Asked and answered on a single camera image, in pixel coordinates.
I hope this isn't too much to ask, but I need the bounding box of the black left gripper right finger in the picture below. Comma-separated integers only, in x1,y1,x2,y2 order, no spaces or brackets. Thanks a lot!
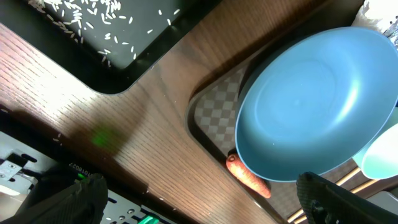
296,172,397,224

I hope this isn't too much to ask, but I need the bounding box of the dark brown serving tray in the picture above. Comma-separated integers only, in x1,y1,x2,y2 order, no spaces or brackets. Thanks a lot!
187,1,397,223

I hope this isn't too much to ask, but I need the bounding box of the light blue small bowl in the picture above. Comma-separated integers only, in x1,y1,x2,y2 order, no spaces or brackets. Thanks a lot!
353,107,397,172

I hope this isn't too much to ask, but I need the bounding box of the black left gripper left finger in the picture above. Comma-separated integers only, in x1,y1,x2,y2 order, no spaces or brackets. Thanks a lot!
2,174,108,224

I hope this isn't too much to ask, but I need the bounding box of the orange carrot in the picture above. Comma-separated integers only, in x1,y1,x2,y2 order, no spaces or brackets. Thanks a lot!
226,154,271,198

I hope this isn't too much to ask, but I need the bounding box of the dark blue plate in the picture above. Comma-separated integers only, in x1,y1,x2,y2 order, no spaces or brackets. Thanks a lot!
235,27,397,182

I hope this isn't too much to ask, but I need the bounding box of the white rice pile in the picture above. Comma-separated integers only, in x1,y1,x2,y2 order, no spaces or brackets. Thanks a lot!
27,0,185,69

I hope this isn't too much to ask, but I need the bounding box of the crumpled foil wrapper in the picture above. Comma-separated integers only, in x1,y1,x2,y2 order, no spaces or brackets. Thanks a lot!
383,20,398,49

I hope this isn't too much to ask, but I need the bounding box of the light blue cup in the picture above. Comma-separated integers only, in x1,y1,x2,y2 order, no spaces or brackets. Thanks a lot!
362,124,397,179

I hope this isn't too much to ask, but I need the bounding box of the black waste tray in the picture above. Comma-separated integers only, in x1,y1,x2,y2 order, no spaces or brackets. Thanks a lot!
1,0,217,95

